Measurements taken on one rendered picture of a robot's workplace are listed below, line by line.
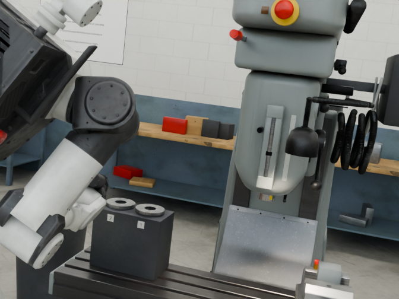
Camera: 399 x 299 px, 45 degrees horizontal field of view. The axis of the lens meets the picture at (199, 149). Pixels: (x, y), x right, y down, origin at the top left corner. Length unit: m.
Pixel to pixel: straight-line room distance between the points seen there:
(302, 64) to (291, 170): 0.27
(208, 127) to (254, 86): 3.93
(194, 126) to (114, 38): 1.60
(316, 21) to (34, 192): 0.68
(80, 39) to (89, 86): 5.40
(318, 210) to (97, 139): 1.03
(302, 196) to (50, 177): 1.04
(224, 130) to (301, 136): 4.10
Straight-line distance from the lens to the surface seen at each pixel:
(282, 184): 1.25
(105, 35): 6.12
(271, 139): 1.19
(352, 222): 5.13
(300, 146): 1.05
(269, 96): 1.22
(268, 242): 1.73
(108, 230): 1.49
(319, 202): 1.73
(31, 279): 3.22
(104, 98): 0.86
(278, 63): 1.19
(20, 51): 0.80
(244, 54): 1.20
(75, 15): 0.97
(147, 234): 1.43
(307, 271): 1.43
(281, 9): 1.05
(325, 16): 1.10
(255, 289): 1.52
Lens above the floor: 1.62
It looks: 10 degrees down
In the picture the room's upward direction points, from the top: 7 degrees clockwise
